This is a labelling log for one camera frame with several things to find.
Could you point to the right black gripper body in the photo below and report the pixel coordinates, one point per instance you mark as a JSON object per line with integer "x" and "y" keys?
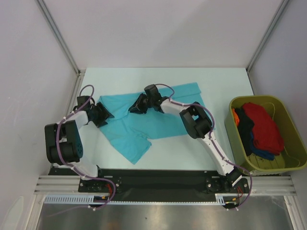
{"x": 141, "y": 103}

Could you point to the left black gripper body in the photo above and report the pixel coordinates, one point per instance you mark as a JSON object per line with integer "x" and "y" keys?
{"x": 93, "y": 109}

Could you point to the turquoise t shirt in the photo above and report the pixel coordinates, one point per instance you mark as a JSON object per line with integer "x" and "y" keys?
{"x": 130, "y": 134}

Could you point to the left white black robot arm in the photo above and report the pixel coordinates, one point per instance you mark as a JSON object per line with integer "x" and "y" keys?
{"x": 63, "y": 142}

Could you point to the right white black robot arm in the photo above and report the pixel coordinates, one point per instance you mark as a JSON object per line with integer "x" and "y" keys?
{"x": 198, "y": 122}

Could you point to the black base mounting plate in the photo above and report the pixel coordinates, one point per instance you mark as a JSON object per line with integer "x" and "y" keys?
{"x": 162, "y": 185}

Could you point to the orange t shirt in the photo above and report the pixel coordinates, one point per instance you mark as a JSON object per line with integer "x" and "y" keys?
{"x": 236, "y": 118}

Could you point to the black t shirt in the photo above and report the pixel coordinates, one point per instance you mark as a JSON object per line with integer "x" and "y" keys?
{"x": 244, "y": 127}

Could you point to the blue t shirt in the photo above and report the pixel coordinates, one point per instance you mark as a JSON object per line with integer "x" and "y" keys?
{"x": 261, "y": 153}

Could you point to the olive green plastic bin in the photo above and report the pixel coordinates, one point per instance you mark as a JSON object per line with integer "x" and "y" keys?
{"x": 294, "y": 155}

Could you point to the aluminium front rail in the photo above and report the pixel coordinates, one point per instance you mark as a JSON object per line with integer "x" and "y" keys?
{"x": 261, "y": 185}

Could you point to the white slotted cable duct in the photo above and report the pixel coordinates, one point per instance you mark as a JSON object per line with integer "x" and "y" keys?
{"x": 96, "y": 200}

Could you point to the left aluminium frame post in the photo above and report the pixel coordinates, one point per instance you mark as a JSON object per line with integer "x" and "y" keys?
{"x": 57, "y": 34}

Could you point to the aluminium frame post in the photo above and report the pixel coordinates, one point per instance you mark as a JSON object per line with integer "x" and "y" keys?
{"x": 57, "y": 34}
{"x": 268, "y": 33}

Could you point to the right aluminium frame post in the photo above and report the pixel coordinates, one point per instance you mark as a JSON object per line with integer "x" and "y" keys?
{"x": 268, "y": 33}

